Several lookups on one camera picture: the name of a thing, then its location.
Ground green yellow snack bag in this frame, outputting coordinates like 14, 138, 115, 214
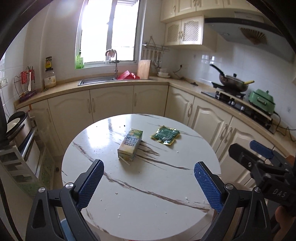
151, 126, 180, 146

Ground red plastic basin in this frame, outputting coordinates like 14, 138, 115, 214
117, 70, 140, 80

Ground blue trash bin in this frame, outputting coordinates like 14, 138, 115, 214
61, 218, 76, 241

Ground grey range hood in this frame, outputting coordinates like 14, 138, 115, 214
204, 17, 295, 63

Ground steel kitchen sink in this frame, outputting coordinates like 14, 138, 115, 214
78, 76, 121, 87

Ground cream cabinets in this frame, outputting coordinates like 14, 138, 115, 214
15, 80, 295, 187
161, 0, 264, 52

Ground wooden cutting board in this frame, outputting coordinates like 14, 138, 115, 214
137, 60, 151, 80

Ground stacked white bowls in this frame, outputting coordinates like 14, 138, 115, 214
157, 68, 170, 78

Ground person's right hand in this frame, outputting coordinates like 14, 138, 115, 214
273, 206, 295, 240

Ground round white marble table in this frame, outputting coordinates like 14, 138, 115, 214
62, 114, 221, 240

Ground yellow label sauce bottle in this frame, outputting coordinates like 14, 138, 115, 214
45, 56, 52, 70

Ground black gas stove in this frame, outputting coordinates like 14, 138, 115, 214
201, 90, 275, 134

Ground green electric cooking pot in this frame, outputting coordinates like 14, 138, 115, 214
248, 89, 275, 115

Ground yellow green drink carton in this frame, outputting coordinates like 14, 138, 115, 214
117, 128, 143, 162

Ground kitchen window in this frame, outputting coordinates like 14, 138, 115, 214
76, 1, 147, 68

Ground black wok with handle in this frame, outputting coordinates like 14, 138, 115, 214
209, 64, 255, 92

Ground white rice spoon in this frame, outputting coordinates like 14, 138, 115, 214
28, 72, 32, 92

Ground black electric griddle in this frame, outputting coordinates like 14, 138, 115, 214
1, 101, 32, 150

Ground cream upper cabinets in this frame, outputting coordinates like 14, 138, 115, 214
161, 0, 264, 52

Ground wall utensil rail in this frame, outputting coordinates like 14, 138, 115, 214
140, 36, 170, 68

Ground green dish soap bottle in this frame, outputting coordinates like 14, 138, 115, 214
75, 52, 84, 69

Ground chrome sink faucet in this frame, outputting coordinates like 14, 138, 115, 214
105, 49, 119, 80

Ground large glass jar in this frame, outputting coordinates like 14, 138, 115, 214
44, 68, 57, 89

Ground cream lower cabinets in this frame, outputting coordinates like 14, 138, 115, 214
15, 80, 295, 187

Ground wire rack with red items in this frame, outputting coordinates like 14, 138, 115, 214
14, 66, 37, 102

